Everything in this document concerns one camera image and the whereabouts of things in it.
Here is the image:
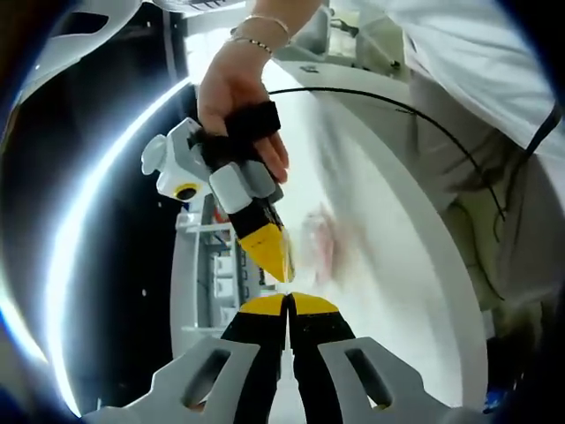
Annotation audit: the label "person's beige trousers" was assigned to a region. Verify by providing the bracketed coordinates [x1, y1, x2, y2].
[410, 105, 565, 345]

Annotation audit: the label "thin gold bangle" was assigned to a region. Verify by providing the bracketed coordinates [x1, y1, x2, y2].
[240, 14, 293, 47]

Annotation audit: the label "grey metal shelving unit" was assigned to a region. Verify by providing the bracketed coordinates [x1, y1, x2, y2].
[174, 193, 266, 332]

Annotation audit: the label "person's right hand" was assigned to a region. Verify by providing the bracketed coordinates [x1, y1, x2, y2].
[195, 42, 290, 185]

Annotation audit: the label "clear resealable bag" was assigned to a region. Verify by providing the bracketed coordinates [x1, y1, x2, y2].
[286, 207, 367, 288]

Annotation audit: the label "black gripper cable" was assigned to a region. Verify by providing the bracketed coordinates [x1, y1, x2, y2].
[267, 87, 507, 222]

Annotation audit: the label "person's white shirt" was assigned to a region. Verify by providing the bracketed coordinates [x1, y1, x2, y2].
[357, 0, 565, 169]

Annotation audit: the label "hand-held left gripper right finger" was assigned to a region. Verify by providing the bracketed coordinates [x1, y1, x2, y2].
[286, 291, 476, 424]

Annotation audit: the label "rows of white storage bins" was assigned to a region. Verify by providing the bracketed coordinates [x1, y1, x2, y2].
[211, 251, 242, 328]

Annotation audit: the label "gold beaded bracelet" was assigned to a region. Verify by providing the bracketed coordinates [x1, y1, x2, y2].
[226, 34, 275, 57]

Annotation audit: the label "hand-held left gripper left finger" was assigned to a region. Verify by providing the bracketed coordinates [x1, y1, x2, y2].
[81, 293, 288, 424]

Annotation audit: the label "ceiling light strip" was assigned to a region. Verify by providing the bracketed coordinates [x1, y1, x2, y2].
[43, 81, 193, 419]

